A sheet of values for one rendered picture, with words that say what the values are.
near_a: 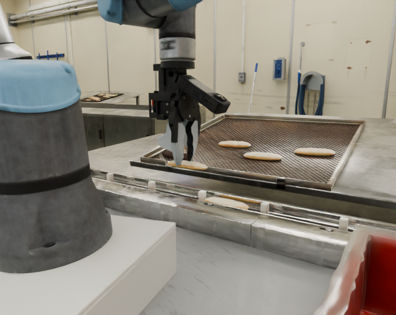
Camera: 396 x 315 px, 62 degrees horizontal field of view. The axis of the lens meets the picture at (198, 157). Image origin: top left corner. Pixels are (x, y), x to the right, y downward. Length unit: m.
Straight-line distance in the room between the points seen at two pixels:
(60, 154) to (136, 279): 0.17
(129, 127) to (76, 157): 3.26
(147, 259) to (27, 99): 0.22
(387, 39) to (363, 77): 0.45
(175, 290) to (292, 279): 0.16
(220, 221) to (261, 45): 4.14
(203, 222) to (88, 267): 0.27
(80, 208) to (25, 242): 0.07
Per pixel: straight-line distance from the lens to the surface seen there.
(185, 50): 0.68
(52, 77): 0.40
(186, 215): 0.63
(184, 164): 0.69
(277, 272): 0.52
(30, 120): 0.39
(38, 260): 0.41
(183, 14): 0.68
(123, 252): 0.42
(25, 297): 0.38
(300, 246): 0.55
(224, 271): 0.51
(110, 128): 3.89
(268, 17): 4.67
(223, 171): 0.77
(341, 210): 0.80
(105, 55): 6.36
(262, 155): 0.85
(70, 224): 0.41
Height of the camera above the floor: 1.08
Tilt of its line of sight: 12 degrees down
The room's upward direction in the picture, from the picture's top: straight up
